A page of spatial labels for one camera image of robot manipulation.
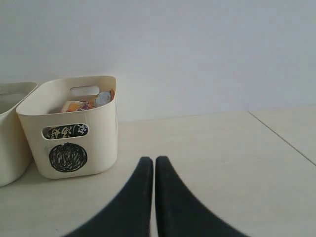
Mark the orange instant noodle bag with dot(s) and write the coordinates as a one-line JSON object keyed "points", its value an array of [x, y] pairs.
{"points": [[103, 98]]}

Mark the cream bin circle mark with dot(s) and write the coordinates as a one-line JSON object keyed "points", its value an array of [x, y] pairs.
{"points": [[74, 143]]}

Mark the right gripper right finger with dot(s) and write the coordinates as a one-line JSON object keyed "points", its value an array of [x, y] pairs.
{"points": [[179, 213]]}

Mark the cream bin square mark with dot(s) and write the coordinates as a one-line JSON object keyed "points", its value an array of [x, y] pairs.
{"points": [[15, 154]]}

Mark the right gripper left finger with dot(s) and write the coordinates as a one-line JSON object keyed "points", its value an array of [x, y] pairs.
{"points": [[128, 214]]}

